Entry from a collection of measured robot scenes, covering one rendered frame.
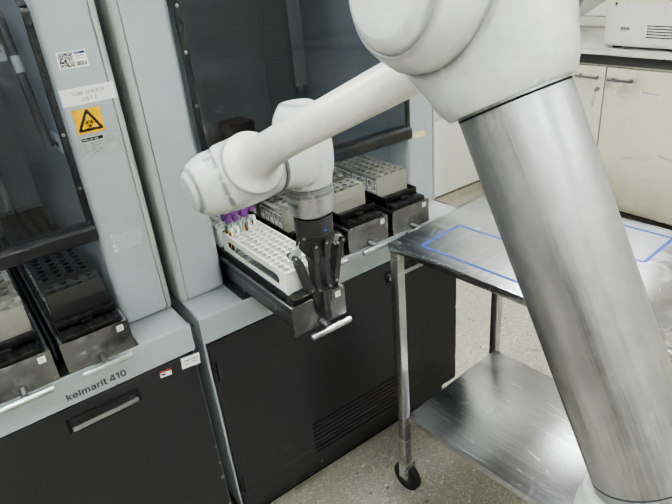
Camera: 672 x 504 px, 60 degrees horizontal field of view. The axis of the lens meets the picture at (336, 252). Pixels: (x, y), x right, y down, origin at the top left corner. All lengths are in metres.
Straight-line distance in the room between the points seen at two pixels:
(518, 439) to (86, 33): 1.36
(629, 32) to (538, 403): 2.04
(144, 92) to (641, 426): 1.03
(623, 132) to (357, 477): 2.22
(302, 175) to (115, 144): 0.42
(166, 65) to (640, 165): 2.57
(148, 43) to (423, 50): 0.85
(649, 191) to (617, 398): 2.82
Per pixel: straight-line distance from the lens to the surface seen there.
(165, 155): 1.29
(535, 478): 1.56
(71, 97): 1.21
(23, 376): 1.27
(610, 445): 0.58
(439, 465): 1.94
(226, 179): 0.91
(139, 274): 1.34
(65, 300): 1.30
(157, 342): 1.32
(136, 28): 1.24
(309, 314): 1.21
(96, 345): 1.28
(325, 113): 0.81
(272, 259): 1.25
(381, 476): 1.91
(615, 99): 3.32
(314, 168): 1.02
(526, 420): 1.70
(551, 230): 0.51
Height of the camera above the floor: 1.44
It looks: 27 degrees down
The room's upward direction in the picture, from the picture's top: 6 degrees counter-clockwise
